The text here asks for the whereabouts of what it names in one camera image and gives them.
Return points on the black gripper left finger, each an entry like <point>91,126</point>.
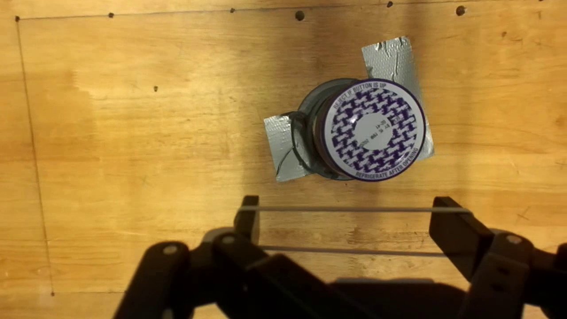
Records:
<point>236,276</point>

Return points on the small grey flat plate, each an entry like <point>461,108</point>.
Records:
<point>387,55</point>

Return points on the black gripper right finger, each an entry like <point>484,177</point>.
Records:
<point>507,276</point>

